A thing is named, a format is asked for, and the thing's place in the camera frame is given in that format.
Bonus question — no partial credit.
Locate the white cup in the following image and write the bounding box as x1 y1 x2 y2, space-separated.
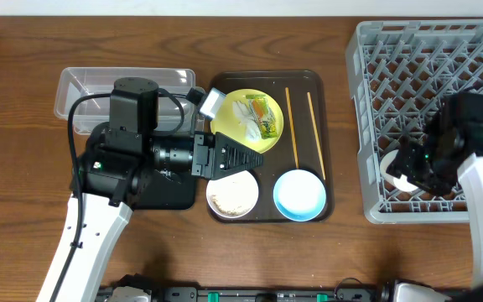
379 149 419 193

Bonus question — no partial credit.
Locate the white bowl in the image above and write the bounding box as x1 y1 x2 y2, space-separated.
205 171 259 219

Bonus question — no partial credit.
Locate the leftover rice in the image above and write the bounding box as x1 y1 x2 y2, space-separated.
210 195 249 216

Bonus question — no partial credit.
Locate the green snack wrapper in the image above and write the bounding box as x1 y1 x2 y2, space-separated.
246 94 278 139

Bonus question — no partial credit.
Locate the wooden chopstick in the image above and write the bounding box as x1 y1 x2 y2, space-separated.
284 87 299 169
306 91 326 181

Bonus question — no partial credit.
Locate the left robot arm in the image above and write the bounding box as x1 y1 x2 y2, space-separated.
38 77 263 301

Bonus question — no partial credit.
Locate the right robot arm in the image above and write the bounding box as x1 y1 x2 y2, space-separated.
386 92 483 286

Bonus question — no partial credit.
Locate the black food waste tray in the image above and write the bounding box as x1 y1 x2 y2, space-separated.
134 169 197 210

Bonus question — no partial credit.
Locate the grey dishwasher rack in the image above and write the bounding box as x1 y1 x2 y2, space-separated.
345 19 483 224

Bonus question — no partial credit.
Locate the yellow plate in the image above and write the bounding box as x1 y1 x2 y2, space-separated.
210 89 284 154

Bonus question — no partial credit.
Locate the dark brown serving tray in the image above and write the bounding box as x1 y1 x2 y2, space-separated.
209 70 335 224

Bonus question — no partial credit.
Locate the blue bowl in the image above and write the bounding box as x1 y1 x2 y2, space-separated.
273 169 327 222

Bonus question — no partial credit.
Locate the clear plastic bin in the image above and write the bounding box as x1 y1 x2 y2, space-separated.
54 67 195 136

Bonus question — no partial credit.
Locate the black rail at table edge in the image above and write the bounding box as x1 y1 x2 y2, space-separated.
94 274 477 302

